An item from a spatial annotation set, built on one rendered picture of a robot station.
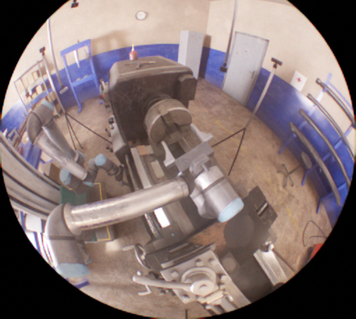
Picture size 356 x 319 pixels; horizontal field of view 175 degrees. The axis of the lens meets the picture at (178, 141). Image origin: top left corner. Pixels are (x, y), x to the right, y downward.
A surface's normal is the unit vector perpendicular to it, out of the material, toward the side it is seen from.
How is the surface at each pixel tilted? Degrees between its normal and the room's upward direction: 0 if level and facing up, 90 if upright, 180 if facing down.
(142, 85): 90
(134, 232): 0
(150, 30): 90
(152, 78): 90
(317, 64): 90
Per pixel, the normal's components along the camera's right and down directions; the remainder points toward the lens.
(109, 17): 0.46, 0.70
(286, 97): -0.88, 0.32
